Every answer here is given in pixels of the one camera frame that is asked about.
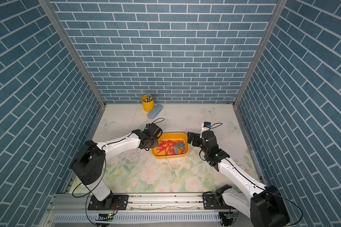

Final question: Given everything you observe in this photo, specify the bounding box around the teal clothespin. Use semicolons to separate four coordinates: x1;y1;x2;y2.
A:
173;142;186;155

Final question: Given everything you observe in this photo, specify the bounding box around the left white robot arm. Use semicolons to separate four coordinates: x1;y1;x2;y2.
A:
71;123;163;202

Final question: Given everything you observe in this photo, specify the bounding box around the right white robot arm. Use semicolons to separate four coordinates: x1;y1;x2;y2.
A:
187;122;290;227

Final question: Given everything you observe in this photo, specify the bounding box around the pile of red clothespins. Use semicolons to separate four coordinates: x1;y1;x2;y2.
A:
154;140;188;157

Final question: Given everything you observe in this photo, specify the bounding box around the grey glasses case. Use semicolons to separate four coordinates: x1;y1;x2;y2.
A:
147;104;163;119

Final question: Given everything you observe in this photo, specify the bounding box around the yellow pen cup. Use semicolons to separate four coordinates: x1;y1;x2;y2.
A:
141;94;155;113

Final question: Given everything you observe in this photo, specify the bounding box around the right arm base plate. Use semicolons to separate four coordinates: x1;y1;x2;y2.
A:
202;192;233;211

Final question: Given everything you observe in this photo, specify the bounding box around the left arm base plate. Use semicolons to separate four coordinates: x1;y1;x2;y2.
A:
87;193;129;211

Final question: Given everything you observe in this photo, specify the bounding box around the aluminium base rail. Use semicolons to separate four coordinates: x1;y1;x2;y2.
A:
38;192;245;227

